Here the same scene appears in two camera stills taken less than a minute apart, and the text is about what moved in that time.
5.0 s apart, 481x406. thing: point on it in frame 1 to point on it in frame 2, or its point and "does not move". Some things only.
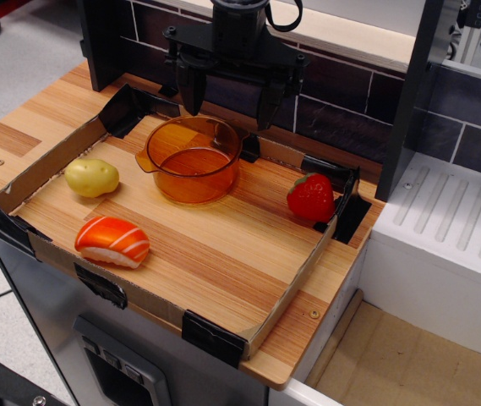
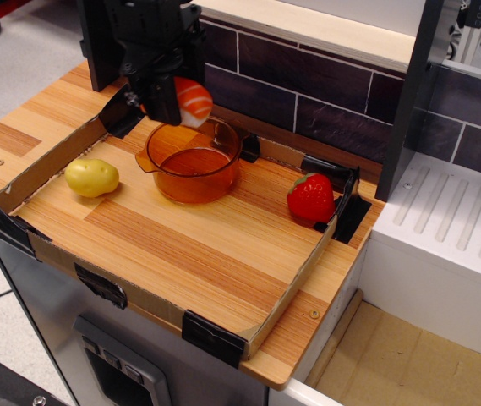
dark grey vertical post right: x=434 y=41 does not move
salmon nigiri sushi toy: x=112 y=241 to x=195 y=102
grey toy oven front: x=123 y=376 does not move
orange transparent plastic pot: x=194 y=159 does not move
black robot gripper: x=236 y=41 to x=157 y=41
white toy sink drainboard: x=439 y=255 does not move
